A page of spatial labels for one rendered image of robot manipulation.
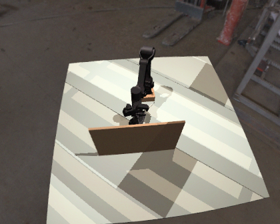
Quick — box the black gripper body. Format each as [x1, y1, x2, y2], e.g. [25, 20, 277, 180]
[129, 103, 149, 125]

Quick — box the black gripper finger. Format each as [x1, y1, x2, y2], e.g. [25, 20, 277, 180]
[131, 119, 138, 125]
[134, 113, 146, 124]

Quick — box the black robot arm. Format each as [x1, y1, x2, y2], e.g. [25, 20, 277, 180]
[123, 45, 155, 117]

